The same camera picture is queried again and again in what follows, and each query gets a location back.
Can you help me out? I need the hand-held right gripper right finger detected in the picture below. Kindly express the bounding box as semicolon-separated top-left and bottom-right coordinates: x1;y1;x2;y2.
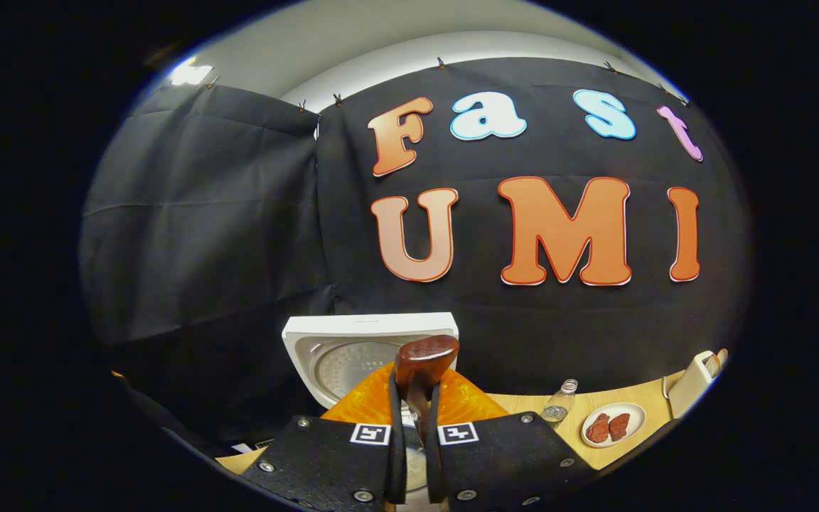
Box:
425;364;595;511

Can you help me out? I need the white toaster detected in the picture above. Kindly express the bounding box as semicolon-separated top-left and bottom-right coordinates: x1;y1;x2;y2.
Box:
663;348;728;419

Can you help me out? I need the white rice cooker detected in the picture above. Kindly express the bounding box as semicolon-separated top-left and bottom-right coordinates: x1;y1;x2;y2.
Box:
282;312;460;491

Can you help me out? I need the clear plastic water bottle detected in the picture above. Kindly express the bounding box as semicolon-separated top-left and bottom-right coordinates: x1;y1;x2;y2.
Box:
541;379;579;428

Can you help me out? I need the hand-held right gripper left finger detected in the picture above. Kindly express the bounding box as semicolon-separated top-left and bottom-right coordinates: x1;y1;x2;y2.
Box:
242;364;407;512

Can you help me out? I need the brown wooden spoon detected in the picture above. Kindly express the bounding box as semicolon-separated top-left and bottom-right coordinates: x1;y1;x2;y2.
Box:
394;335;460;427

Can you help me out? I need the ceiling light panel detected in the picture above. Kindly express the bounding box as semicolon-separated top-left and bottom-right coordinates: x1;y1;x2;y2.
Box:
168;60;215;86

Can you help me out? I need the white round plate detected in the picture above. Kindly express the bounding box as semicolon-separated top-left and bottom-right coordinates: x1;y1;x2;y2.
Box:
581;402;646;448

